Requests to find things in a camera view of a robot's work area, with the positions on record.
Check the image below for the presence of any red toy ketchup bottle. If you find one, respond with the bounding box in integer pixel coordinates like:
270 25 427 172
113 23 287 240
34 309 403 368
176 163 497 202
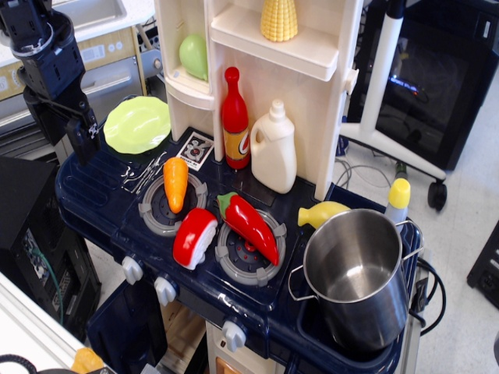
221 66 250 170

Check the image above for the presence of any white stove knob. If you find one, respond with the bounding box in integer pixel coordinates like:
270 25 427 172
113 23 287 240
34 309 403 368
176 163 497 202
222 320 246 352
122 256 143 285
154 277 177 307

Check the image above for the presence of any orange toy carrot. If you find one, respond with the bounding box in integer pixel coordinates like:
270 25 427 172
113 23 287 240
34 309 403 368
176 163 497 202
163 157 189 213

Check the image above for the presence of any middle white stove knob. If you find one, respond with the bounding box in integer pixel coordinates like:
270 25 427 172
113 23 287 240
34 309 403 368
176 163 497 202
154 277 177 307

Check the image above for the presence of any navy toy kitchen stove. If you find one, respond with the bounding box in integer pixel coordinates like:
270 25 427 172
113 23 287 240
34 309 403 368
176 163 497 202
56 129 420 373

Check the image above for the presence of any right white stove knob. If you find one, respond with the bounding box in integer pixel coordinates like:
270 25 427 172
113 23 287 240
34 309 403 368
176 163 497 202
222 320 246 352

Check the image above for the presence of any yellow cap squeeze bottle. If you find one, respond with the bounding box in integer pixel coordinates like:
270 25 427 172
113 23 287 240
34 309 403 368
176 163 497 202
384 178 411 224

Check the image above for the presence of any black computer case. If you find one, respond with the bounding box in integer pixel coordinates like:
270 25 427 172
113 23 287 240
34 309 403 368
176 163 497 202
1 157 101 341

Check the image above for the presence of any black cable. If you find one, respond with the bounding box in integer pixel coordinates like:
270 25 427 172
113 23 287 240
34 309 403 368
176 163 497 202
407 256 448 338

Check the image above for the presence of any cream toy kitchen shelf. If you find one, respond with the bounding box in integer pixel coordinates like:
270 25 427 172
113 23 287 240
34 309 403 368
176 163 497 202
155 1 363 200

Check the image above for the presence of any white rolling stand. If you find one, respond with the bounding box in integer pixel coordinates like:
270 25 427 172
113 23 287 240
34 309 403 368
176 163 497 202
340 1 448 212

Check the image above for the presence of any red toy chili pepper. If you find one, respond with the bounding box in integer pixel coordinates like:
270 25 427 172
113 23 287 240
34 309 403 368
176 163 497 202
217 192 280 266

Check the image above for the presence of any green toy plate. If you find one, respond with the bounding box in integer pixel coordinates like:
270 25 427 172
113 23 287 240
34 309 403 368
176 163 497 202
103 96 171 154

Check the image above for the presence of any left grey stove burner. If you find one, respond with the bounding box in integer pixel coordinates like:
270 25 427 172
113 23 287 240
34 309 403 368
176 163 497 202
138 174 208 237

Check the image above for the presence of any yellow toy on table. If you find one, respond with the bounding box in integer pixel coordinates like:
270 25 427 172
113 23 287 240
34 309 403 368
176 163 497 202
71 348 104 374

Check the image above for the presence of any green toy pear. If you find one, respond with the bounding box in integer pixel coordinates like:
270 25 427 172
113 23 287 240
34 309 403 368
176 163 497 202
179 34 208 81

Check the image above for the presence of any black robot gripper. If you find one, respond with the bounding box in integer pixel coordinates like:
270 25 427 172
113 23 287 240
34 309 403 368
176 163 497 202
10 10 101 166

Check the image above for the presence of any white toy detergent jug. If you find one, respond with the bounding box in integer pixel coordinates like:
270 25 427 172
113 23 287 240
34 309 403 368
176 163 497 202
250 99 297 194

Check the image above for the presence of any grey stove burner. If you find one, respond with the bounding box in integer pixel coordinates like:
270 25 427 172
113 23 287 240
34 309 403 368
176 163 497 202
138 174 208 237
215 210 287 288

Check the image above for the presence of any red white toy sushi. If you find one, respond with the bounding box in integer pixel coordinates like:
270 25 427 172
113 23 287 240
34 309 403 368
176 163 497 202
172 208 218 270

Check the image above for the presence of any stainless steel pot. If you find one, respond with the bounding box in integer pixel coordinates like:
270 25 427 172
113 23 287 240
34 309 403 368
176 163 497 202
299 209 424 352

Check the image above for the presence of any right grey stove burner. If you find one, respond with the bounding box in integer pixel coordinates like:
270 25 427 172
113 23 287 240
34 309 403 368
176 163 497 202
215 210 287 288

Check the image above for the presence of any left white stove knob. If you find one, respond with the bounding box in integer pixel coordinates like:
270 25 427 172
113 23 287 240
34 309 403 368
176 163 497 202
122 256 143 285

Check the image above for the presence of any black cabinet with glass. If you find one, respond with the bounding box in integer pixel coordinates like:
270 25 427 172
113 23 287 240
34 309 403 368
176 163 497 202
346 0 499 171

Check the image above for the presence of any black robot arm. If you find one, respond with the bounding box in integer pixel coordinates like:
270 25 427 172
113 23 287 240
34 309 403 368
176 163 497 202
1 1 101 165

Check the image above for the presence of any yellow toy corn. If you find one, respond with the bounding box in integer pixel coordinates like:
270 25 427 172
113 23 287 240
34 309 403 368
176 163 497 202
260 0 298 42

